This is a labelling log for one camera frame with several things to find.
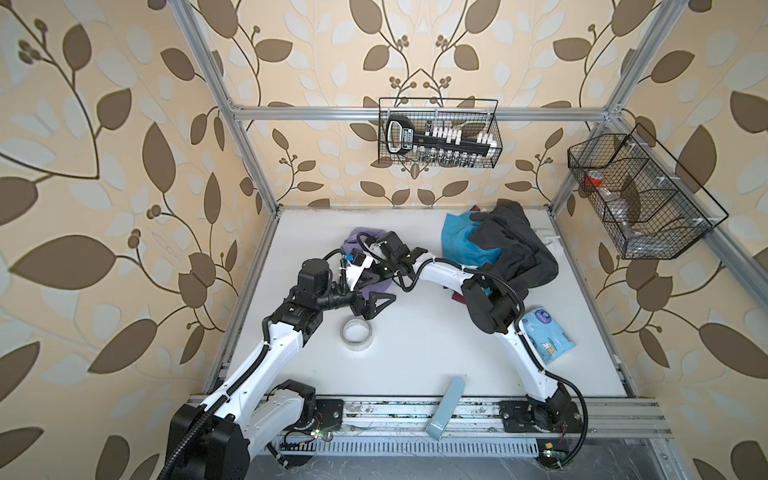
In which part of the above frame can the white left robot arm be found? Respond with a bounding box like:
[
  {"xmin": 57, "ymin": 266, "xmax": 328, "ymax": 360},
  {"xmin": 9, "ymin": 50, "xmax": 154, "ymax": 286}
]
[{"xmin": 159, "ymin": 249, "xmax": 396, "ymax": 479}]

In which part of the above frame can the blue tissue pack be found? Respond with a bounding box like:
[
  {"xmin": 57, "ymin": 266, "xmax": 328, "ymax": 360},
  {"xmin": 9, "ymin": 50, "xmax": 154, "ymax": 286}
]
[{"xmin": 521, "ymin": 307, "xmax": 576, "ymax": 365}]

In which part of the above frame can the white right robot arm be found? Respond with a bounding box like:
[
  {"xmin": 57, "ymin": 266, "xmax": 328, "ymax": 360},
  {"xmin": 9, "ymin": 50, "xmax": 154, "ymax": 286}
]
[{"xmin": 356, "ymin": 232, "xmax": 589, "ymax": 470}]

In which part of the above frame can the black wire basket back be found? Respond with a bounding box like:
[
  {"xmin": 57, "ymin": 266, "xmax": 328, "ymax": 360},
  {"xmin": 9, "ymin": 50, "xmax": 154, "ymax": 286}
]
[{"xmin": 378, "ymin": 96, "xmax": 503, "ymax": 169}]

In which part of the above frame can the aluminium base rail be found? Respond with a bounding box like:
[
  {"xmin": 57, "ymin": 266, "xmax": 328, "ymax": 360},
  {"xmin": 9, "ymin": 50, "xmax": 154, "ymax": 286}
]
[{"xmin": 185, "ymin": 392, "xmax": 673, "ymax": 460}]

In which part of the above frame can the teal cloth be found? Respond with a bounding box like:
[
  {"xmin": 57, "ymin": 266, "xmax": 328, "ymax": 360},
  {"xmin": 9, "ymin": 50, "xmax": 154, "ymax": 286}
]
[{"xmin": 441, "ymin": 211, "xmax": 502, "ymax": 267}]

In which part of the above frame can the black wire basket right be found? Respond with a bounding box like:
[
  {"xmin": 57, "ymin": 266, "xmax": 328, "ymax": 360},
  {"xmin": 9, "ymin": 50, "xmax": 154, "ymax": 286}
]
[{"xmin": 567, "ymin": 124, "xmax": 729, "ymax": 260}]

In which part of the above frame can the black wire basket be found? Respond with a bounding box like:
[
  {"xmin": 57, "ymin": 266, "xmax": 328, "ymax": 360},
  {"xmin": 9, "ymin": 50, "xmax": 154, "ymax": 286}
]
[
  {"xmin": 378, "ymin": 96, "xmax": 503, "ymax": 169},
  {"xmin": 567, "ymin": 124, "xmax": 729, "ymax": 260}
]

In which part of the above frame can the purple cloth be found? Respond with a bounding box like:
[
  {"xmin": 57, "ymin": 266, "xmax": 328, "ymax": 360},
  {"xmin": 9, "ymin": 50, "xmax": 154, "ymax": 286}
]
[{"xmin": 341, "ymin": 227, "xmax": 393, "ymax": 295}]

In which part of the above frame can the clear tape roll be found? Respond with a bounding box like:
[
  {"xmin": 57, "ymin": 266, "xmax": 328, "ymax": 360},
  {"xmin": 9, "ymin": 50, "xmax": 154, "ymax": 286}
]
[{"xmin": 340, "ymin": 318, "xmax": 373, "ymax": 352}]

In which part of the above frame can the maroon cloth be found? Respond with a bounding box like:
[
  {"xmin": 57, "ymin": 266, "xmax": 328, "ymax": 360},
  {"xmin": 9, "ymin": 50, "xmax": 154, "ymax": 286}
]
[{"xmin": 450, "ymin": 290, "xmax": 466, "ymax": 305}]

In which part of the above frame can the light blue flat bar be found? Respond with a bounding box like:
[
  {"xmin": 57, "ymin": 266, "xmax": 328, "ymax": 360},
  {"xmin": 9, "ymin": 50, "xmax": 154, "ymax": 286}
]
[{"xmin": 425, "ymin": 376, "xmax": 466, "ymax": 441}]

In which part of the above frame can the dark grey cloth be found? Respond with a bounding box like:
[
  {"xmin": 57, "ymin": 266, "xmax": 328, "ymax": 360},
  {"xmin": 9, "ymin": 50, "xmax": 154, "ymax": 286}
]
[{"xmin": 461, "ymin": 202, "xmax": 559, "ymax": 334}]

